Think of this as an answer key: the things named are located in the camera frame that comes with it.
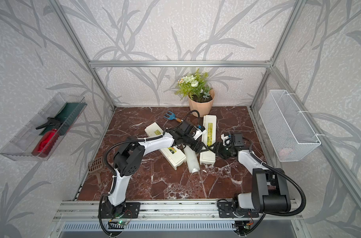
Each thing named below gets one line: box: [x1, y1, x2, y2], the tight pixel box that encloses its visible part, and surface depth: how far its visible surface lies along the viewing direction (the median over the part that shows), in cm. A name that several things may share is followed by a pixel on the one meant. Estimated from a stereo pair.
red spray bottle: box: [31, 117, 62, 158], surface depth 62 cm
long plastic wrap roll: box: [183, 144, 201, 175], surface depth 88 cm
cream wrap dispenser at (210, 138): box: [199, 115, 218, 167], surface depth 93 cm
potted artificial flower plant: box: [174, 67, 216, 118], surface depth 102 cm
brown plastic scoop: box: [87, 156, 105, 188], surface depth 88 cm
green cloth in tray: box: [39, 102, 87, 136], surface depth 69 cm
